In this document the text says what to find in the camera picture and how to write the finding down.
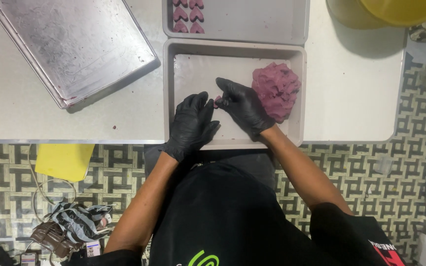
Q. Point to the brown leather pouch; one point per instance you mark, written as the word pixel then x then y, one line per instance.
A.
pixel 52 238

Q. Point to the person's right hand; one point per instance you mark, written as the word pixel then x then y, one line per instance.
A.
pixel 248 109

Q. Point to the person's left hand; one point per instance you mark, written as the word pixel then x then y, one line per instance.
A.
pixel 189 123

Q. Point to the striped black white bag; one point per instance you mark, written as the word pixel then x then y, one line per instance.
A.
pixel 78 220

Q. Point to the small purple dough piece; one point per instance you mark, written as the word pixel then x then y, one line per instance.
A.
pixel 217 101

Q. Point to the metal baking sheet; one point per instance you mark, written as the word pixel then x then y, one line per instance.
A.
pixel 72 44

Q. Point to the clear plastic cup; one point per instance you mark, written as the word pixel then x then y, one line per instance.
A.
pixel 383 164

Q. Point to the yellow paper sheet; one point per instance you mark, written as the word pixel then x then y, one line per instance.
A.
pixel 63 160

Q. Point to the grey tray with dough lump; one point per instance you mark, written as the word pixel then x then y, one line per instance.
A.
pixel 198 74

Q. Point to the phone with dark case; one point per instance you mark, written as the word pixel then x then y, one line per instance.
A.
pixel 28 258

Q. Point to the person's black shirt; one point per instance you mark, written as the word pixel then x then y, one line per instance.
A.
pixel 220 221

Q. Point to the grey tray with heart shapes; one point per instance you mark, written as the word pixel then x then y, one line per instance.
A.
pixel 253 18

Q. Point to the group of purple dough hearts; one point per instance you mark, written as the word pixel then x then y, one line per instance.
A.
pixel 188 16

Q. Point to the yellow plastic bowl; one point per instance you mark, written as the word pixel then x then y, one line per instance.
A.
pixel 386 11

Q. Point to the large purple dough lump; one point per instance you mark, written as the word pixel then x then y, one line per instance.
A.
pixel 277 90

